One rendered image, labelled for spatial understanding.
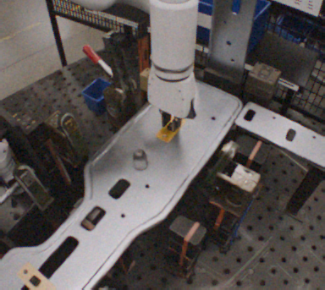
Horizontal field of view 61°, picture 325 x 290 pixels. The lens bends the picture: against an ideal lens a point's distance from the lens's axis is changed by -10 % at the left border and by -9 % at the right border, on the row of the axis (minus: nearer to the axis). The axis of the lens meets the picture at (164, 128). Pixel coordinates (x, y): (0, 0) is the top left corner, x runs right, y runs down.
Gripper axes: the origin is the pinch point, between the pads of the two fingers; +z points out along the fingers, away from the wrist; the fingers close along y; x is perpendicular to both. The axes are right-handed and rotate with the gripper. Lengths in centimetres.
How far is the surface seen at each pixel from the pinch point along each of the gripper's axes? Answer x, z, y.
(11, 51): 68, 103, -233
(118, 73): -1.6, -9.2, -13.8
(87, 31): 132, 103, -185
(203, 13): 35.4, -9.5, -11.7
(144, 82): 6.2, -1.2, -12.7
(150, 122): -1.2, 3.1, -5.5
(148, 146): -7.7, 3.1, -1.3
